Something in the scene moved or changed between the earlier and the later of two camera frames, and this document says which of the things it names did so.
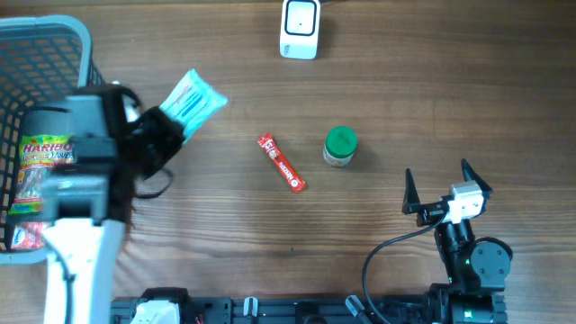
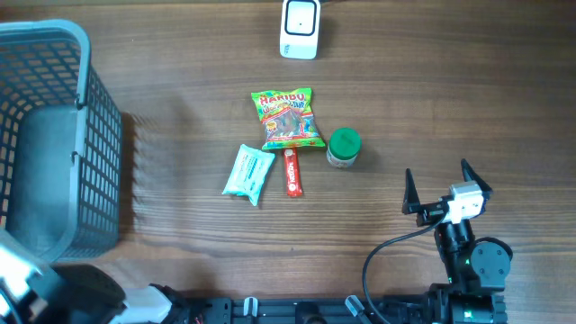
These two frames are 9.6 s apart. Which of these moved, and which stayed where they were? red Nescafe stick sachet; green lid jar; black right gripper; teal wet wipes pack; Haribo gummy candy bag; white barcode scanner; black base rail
Moved: teal wet wipes pack; Haribo gummy candy bag; red Nescafe stick sachet
Stayed: green lid jar; black right gripper; black base rail; white barcode scanner
